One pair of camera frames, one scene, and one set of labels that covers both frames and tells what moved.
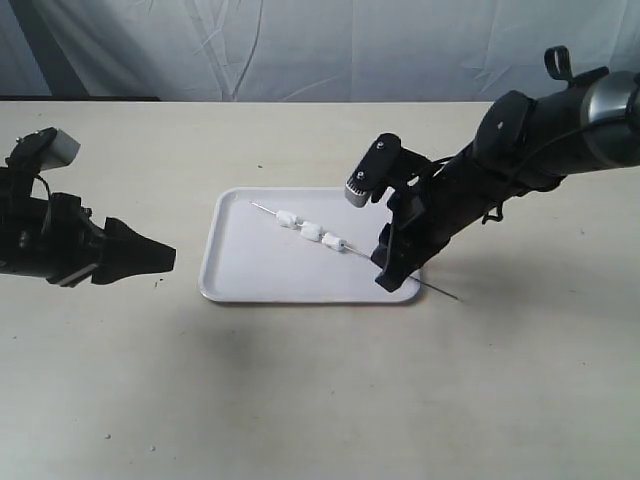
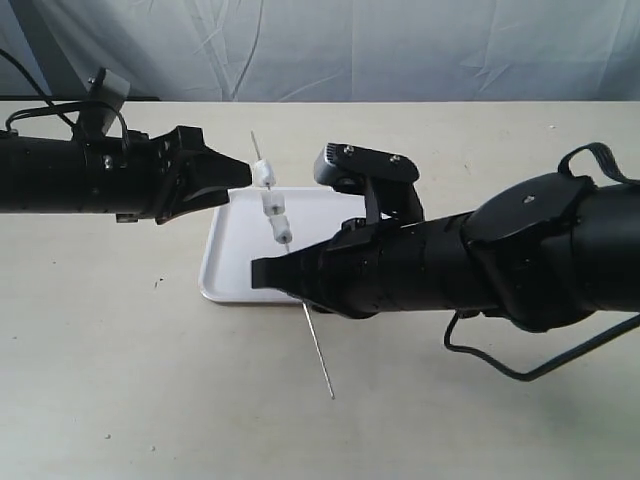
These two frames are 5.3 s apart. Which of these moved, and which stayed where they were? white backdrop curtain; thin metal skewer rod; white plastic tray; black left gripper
Moved: black left gripper; thin metal skewer rod
Stayed: white plastic tray; white backdrop curtain
